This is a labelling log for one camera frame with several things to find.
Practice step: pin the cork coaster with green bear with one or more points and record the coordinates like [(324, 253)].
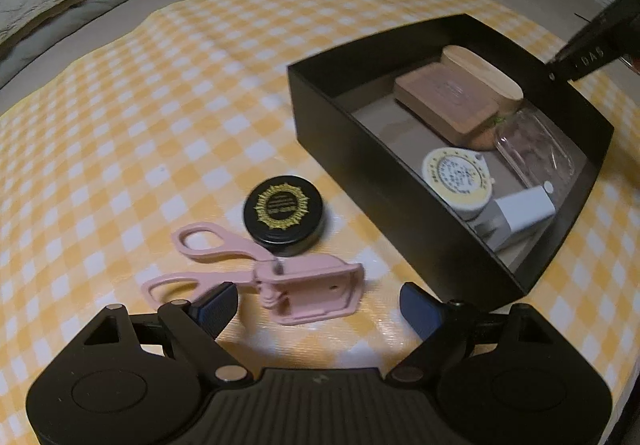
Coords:
[(482, 141)]

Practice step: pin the round white tin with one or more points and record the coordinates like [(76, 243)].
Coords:
[(457, 175)]

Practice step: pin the yellow white checked cloth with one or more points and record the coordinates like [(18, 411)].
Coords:
[(150, 125)]

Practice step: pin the black jar with gold print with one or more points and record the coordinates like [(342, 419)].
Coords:
[(282, 202)]

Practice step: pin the white charger plug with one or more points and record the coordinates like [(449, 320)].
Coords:
[(520, 215)]

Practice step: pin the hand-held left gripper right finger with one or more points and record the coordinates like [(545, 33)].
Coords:
[(419, 309)]

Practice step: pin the rectangular wooden block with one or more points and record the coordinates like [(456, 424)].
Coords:
[(445, 100)]

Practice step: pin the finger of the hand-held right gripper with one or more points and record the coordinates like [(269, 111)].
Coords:
[(585, 55)]

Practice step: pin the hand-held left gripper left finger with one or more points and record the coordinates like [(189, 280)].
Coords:
[(219, 309)]

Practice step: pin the clear plastic case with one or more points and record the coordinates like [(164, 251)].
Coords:
[(530, 145)]

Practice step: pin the black cardboard box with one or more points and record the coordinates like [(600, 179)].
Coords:
[(350, 135)]

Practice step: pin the pink eyelash curler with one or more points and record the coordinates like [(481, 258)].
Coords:
[(310, 285)]

